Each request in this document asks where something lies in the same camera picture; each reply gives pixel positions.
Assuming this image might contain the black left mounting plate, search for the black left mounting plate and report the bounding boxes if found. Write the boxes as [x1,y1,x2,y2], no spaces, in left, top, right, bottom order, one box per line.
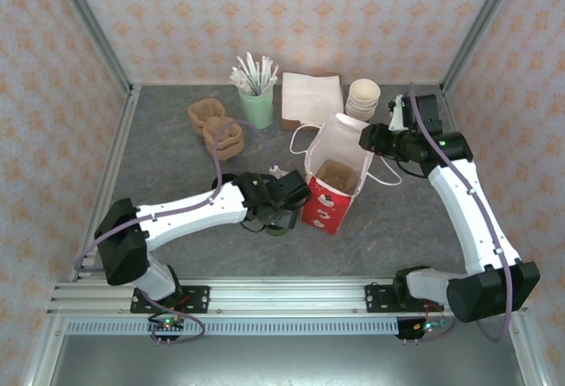
[130,285,211,314]

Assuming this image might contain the green straw holder cup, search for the green straw holder cup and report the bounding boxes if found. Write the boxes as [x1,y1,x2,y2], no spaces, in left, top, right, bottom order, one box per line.
[238,85,275,130]

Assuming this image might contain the white napkin stack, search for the white napkin stack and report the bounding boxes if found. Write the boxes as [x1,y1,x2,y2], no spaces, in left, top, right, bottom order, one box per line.
[281,72,345,123]

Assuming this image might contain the steel shelf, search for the steel shelf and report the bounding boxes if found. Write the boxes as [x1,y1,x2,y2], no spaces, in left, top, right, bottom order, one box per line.
[21,314,548,386]

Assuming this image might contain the black mounting plate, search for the black mounting plate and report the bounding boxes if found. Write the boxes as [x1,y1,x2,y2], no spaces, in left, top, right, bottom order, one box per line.
[130,285,211,314]
[364,283,445,314]

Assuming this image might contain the slotted grey cable duct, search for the slotted grey cable duct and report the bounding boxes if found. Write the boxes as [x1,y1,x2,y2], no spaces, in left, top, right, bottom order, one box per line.
[64,318,403,337]

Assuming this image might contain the aluminium frame post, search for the aluminium frame post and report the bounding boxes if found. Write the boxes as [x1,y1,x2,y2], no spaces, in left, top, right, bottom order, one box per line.
[439,0,529,96]
[47,0,136,95]

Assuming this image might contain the red and white paper bag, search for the red and white paper bag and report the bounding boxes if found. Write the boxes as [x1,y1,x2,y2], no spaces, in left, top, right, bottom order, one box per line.
[289,111,403,236]

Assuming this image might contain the stack of white napkins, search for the stack of white napkins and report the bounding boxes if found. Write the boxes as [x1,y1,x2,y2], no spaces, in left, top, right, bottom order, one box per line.
[280,71,344,132]

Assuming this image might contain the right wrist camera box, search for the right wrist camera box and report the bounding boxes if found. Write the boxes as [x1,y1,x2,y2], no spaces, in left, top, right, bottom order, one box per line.
[387,94,410,132]

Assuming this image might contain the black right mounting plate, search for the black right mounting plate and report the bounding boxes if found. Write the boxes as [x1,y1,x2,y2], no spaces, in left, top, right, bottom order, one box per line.
[364,283,445,314]

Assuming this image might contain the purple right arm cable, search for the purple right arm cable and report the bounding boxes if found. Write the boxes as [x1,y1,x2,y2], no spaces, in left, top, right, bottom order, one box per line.
[395,83,516,345]

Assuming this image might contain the left circuit board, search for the left circuit board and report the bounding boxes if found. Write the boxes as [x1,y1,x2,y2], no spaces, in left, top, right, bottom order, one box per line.
[147,316,186,333]

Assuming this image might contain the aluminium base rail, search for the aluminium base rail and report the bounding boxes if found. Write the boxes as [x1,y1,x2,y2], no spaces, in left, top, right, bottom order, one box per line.
[46,276,531,316]

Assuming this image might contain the circuit board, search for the circuit board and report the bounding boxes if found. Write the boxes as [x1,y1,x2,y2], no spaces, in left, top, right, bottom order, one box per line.
[412,320,448,333]
[147,316,186,333]

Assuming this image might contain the green paper cup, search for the green paper cup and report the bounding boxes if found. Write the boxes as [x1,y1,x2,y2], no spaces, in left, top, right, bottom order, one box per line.
[266,222,298,238]

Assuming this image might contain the right circuit board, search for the right circuit board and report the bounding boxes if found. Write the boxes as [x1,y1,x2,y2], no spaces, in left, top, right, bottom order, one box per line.
[412,320,448,333]

